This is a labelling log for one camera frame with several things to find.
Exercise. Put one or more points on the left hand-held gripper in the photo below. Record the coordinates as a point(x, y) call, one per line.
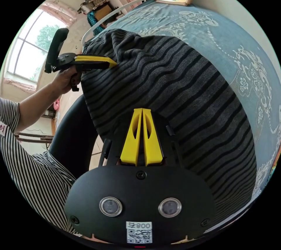
point(65, 61)

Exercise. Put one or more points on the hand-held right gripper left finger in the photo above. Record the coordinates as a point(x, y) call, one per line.
point(129, 149)

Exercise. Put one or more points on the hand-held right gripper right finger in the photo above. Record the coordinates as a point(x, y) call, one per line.
point(153, 151)

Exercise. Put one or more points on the gray pants with black stripes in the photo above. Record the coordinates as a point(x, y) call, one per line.
point(175, 92)

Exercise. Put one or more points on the person's left forearm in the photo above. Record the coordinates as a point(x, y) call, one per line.
point(35, 105)

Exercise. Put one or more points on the person's left hand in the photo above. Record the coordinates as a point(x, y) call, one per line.
point(63, 80)

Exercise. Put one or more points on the cluttered shelf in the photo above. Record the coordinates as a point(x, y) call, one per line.
point(98, 6)

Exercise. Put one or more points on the arched window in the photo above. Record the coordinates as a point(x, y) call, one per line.
point(28, 46)

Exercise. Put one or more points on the person's body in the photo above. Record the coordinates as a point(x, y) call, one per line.
point(39, 177)

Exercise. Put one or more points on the bed with blue patterned sheet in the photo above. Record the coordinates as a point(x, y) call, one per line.
point(224, 41)

